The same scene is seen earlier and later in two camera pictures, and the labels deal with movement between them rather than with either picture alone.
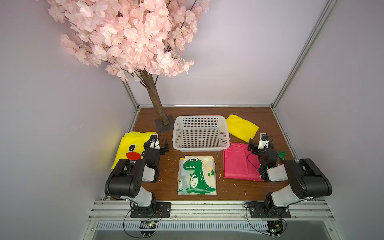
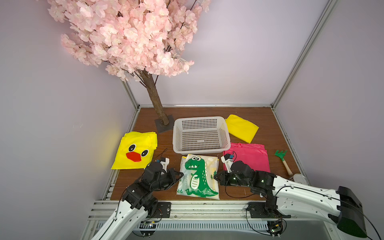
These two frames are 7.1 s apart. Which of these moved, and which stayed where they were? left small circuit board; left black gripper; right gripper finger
Moved: right gripper finger; left black gripper
Stayed: left small circuit board
